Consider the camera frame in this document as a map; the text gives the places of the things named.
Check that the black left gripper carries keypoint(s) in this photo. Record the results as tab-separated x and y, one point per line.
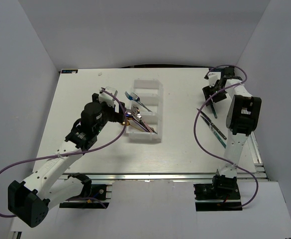
118	117

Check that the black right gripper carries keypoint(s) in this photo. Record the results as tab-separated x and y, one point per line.
207	91

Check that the silver fork green handle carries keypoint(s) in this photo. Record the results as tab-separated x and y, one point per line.
213	110

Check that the purple metallic spoon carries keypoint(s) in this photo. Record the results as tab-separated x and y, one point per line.
136	124

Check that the knife with dark handle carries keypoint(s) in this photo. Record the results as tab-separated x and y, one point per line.
212	126

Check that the gold spoon ornate handle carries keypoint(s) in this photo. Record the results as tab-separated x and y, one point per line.
150	128

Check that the silver spoon pink handle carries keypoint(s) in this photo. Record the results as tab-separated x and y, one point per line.
136	113

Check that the plain silver fork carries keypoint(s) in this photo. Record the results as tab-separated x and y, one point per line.
136	98

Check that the knife with teal handle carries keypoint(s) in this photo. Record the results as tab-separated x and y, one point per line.
218	138

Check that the silver spoon green handle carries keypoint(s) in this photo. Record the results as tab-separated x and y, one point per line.
137	118

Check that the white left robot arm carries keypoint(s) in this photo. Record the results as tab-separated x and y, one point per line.
31	199

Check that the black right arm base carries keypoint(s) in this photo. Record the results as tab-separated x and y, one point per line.
222	194

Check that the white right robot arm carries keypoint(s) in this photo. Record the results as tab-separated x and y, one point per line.
242	117

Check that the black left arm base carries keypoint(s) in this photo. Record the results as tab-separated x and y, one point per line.
98	198

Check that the blue label sticker right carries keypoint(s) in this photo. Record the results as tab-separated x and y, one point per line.
218	69

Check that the blue label sticker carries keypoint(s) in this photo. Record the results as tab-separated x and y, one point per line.
218	69
69	71

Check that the blue label sticker left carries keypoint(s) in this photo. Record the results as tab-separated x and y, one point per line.
69	71

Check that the white three-compartment plastic tray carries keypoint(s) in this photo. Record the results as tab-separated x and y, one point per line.
151	94

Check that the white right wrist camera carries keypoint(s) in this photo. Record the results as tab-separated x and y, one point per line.
212	79

